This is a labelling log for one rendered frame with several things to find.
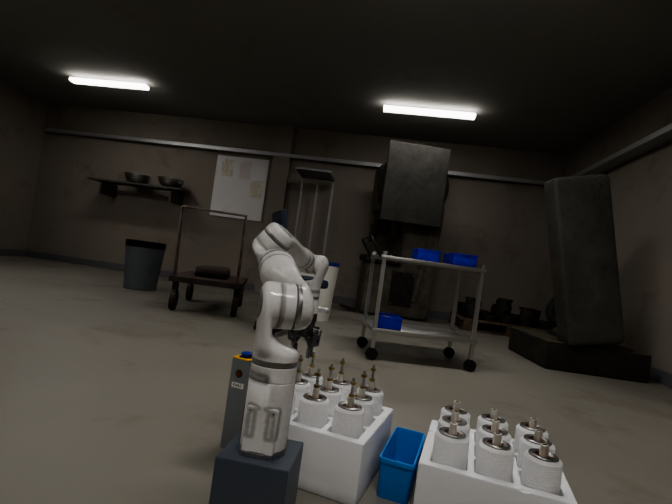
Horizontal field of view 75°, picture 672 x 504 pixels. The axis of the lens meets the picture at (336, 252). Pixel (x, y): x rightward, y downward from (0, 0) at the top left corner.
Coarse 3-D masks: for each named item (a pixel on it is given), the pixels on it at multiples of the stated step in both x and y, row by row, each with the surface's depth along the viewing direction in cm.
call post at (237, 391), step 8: (232, 360) 152; (240, 360) 151; (232, 368) 152; (240, 368) 151; (248, 368) 150; (232, 376) 151; (248, 376) 150; (232, 384) 151; (240, 384) 150; (232, 392) 151; (240, 392) 150; (232, 400) 151; (240, 400) 150; (232, 408) 151; (240, 408) 150; (224, 416) 152; (232, 416) 150; (240, 416) 149; (224, 424) 151; (232, 424) 150; (240, 424) 149; (224, 432) 151; (232, 432) 150; (224, 440) 151
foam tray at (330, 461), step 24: (384, 408) 161; (288, 432) 134; (312, 432) 131; (384, 432) 151; (312, 456) 131; (336, 456) 128; (360, 456) 126; (312, 480) 130; (336, 480) 128; (360, 480) 127
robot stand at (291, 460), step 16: (240, 432) 93; (224, 448) 85; (288, 448) 89; (224, 464) 81; (240, 464) 80; (256, 464) 80; (272, 464) 81; (288, 464) 82; (224, 480) 81; (240, 480) 80; (256, 480) 80; (272, 480) 80; (288, 480) 80; (224, 496) 81; (240, 496) 80; (256, 496) 80; (272, 496) 79; (288, 496) 83
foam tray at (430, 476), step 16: (432, 432) 143; (432, 448) 130; (432, 464) 119; (416, 480) 119; (432, 480) 118; (448, 480) 117; (464, 480) 115; (480, 480) 114; (496, 480) 114; (512, 480) 118; (416, 496) 119; (432, 496) 118; (448, 496) 116; (464, 496) 115; (480, 496) 114; (496, 496) 113; (512, 496) 112; (528, 496) 111; (544, 496) 110; (560, 496) 110
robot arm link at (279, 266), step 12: (276, 252) 106; (264, 264) 103; (276, 264) 101; (288, 264) 100; (264, 276) 102; (276, 276) 99; (288, 276) 97; (300, 276) 96; (300, 288) 86; (300, 300) 84; (312, 300) 86; (300, 312) 84; (312, 312) 85; (300, 324) 85
